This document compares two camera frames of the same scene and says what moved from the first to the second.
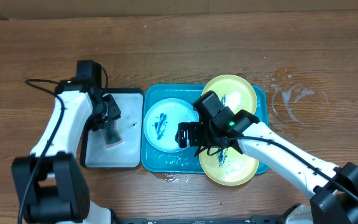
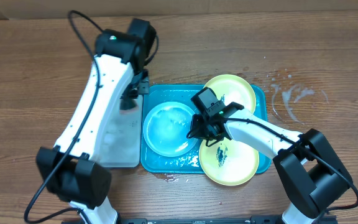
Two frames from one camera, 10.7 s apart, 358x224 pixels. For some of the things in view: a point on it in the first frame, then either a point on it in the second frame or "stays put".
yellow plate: (227, 166) stays put
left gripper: (115, 112) → (144, 89)
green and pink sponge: (112, 136) → (128, 106)
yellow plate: (233, 91) stays put
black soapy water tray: (94, 154) stays put
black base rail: (255, 219) stays put
